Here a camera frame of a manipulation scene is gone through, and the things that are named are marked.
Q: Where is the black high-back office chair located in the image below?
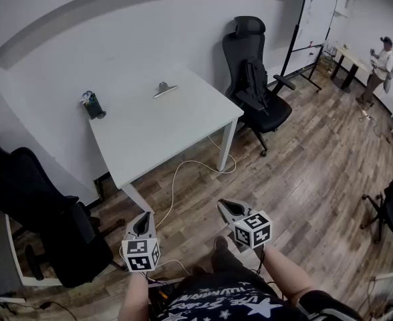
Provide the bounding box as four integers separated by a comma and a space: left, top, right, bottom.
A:
222, 15, 297, 157

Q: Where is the grey metal clip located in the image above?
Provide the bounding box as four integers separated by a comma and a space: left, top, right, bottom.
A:
152, 82, 178, 99

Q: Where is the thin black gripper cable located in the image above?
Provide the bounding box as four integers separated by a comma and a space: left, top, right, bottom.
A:
253, 245, 268, 282

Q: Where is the dark square pen holder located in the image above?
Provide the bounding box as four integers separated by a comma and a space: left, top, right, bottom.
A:
84, 93, 103, 120

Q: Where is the black-framed rolling whiteboard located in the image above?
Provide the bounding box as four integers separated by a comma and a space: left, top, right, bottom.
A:
279, 0, 340, 92

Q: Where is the black backpack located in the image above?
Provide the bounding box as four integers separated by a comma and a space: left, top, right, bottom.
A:
235, 57, 271, 115

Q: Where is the white table leg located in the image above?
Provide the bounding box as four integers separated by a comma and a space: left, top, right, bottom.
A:
216, 116, 240, 173
120, 183, 156, 217

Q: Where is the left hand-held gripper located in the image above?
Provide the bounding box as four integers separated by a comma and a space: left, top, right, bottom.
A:
121, 211, 161, 274

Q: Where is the person's right forearm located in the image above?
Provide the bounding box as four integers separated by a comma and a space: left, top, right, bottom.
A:
264, 244, 318, 310

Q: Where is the light-top desk with black legs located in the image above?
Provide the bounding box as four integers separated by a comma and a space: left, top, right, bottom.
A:
330, 44, 378, 94

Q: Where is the person's dark trouser leg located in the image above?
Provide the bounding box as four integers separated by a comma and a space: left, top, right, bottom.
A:
212, 235, 253, 276

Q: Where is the white floor cable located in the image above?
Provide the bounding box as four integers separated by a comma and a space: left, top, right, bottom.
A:
152, 134, 237, 227

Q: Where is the person's left forearm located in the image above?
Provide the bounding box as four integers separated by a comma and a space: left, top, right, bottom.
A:
117, 272, 150, 321

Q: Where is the black star-print shirt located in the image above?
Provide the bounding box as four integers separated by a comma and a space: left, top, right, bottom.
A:
148, 268, 368, 321

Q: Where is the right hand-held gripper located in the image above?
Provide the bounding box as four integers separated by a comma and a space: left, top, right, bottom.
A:
217, 198, 273, 250

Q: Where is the black mesh office chair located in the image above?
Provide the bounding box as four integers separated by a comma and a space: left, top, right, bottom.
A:
0, 135, 114, 289

